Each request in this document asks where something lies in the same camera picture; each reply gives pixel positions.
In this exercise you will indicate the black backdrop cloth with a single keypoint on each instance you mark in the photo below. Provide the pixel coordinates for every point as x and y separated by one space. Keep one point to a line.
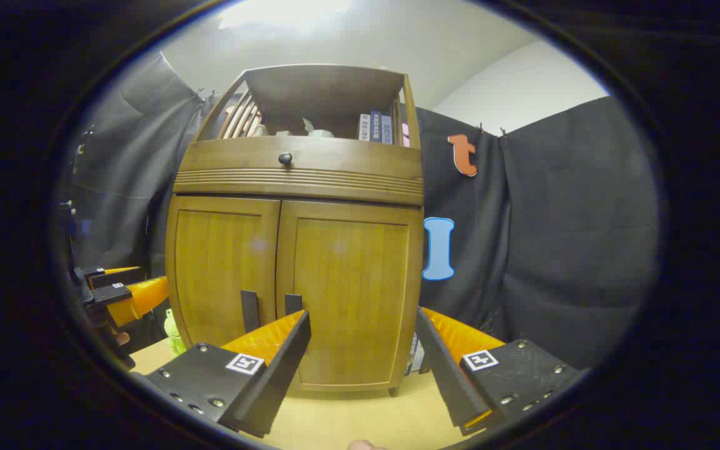
572 219

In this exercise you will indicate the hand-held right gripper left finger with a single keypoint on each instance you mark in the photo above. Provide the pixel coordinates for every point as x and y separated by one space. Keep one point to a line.
282 375

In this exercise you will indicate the white crumpled object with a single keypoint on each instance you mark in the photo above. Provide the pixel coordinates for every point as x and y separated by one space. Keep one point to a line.
319 131

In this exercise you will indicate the wooden shoe cabinet door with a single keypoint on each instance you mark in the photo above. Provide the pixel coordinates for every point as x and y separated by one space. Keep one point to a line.
216 269
347 281

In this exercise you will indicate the green toy figure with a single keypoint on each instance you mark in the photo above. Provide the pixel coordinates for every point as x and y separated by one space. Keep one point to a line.
175 331

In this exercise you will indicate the light grey book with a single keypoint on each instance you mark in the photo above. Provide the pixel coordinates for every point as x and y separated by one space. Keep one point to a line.
364 128

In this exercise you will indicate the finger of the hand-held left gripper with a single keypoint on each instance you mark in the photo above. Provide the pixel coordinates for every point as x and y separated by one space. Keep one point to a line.
138 299
116 278

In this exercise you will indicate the wooden double-door shoe cabinet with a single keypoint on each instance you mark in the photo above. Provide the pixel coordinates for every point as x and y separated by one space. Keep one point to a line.
322 94

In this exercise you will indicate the dark blue book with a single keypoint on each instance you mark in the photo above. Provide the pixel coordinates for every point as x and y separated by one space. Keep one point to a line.
375 127

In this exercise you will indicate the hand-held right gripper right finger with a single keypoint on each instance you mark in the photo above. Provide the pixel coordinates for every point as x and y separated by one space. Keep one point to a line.
444 375

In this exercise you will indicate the wooden drawer with black knob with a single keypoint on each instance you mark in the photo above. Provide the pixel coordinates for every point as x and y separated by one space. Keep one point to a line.
347 156

